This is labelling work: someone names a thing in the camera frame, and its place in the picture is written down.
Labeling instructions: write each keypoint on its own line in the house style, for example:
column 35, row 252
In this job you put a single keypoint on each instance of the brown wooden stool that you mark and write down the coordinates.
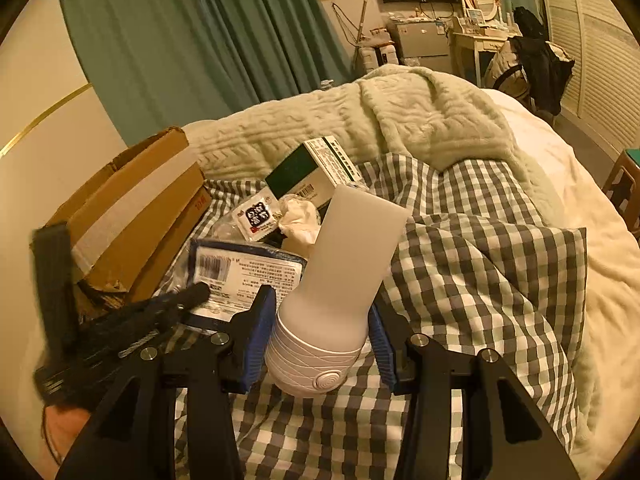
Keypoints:
column 625, row 180

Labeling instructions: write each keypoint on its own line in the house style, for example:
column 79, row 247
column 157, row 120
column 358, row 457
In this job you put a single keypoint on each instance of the black white snack packet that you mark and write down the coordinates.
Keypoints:
column 255, row 215

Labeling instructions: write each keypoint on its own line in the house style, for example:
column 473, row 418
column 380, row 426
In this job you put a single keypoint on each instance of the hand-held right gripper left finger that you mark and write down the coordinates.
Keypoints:
column 260, row 332

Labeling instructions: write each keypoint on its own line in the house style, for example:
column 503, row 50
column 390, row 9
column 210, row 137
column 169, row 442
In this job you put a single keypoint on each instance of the crumpled white tissue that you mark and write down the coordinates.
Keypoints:
column 300, row 220

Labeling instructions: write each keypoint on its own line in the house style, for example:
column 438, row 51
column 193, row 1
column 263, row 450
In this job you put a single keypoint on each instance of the black jacket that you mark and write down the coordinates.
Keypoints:
column 542, row 65

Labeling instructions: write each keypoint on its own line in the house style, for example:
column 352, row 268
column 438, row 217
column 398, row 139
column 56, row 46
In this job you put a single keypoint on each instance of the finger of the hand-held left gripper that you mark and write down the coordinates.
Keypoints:
column 175, row 302

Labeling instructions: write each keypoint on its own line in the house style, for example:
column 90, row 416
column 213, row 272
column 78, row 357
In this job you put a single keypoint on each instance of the person's left forearm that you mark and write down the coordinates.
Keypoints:
column 62, row 435

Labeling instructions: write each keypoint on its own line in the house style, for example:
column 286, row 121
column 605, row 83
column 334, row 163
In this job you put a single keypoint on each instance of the clear plastic bottle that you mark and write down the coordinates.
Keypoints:
column 326, row 85

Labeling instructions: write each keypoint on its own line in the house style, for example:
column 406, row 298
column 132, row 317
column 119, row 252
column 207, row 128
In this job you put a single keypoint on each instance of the white plastic bottle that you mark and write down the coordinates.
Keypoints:
column 345, row 260

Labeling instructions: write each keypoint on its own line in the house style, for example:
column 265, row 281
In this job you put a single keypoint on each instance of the chair with beige cloth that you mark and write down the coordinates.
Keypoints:
column 502, row 72

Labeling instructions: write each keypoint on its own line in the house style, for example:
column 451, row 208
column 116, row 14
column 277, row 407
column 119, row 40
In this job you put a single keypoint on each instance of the white duvet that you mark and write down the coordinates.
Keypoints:
column 590, row 240

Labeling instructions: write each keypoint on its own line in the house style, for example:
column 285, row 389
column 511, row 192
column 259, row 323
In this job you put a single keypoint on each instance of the cream knit blanket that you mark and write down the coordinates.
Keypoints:
column 350, row 120

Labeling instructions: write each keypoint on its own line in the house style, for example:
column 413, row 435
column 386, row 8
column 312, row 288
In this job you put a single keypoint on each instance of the wide green curtain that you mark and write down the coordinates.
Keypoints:
column 200, row 35

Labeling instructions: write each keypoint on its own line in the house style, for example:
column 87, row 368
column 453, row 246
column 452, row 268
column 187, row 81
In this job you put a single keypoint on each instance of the blue packet with white label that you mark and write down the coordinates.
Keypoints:
column 250, row 270

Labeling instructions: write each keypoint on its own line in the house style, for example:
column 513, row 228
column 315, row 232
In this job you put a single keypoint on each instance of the grey checked bed sheet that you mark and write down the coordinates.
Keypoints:
column 475, row 270

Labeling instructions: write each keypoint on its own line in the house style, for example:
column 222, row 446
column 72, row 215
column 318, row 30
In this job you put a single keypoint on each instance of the green white carton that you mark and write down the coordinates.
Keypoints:
column 320, row 170

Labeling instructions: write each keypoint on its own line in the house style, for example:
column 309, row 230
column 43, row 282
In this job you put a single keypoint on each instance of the brown cardboard box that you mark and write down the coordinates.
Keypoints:
column 130, row 210

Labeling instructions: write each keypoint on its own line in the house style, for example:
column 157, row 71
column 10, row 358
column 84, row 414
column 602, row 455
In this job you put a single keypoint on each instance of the grey mini fridge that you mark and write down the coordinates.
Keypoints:
column 417, row 40

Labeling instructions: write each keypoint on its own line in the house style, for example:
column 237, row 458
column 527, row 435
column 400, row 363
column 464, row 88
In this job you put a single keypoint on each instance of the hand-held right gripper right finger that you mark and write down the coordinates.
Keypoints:
column 384, row 352

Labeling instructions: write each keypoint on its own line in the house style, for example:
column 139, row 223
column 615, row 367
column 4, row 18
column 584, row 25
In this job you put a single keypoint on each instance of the white drawer unit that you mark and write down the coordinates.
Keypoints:
column 375, row 57

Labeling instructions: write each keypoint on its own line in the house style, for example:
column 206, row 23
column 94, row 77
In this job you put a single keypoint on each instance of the cream dressing table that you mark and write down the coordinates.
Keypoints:
column 475, row 37

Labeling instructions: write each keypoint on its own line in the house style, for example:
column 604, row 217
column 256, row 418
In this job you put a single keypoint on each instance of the white louvred wardrobe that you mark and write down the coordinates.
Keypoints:
column 600, row 50

